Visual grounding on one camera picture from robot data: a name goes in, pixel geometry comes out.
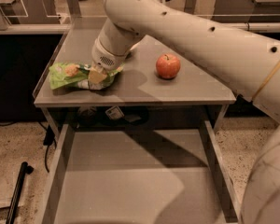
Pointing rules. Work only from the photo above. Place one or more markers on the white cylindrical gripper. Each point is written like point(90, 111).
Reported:
point(103, 58)

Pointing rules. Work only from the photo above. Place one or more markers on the green rice chip bag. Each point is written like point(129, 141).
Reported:
point(76, 75)

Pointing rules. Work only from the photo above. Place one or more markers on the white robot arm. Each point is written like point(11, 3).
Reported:
point(246, 63)

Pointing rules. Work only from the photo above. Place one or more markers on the grey open top drawer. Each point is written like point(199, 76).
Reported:
point(138, 176)

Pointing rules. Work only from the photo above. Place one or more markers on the white label tag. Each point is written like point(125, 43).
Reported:
point(114, 113)

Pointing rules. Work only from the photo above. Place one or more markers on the grey cabinet with counter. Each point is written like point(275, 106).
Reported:
point(138, 84)

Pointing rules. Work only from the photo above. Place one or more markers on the red apple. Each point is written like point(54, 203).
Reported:
point(168, 66)

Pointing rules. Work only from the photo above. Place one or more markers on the clear acrylic barrier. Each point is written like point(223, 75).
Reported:
point(260, 16)

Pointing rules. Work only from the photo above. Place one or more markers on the black pole on floor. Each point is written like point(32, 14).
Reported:
point(25, 170)

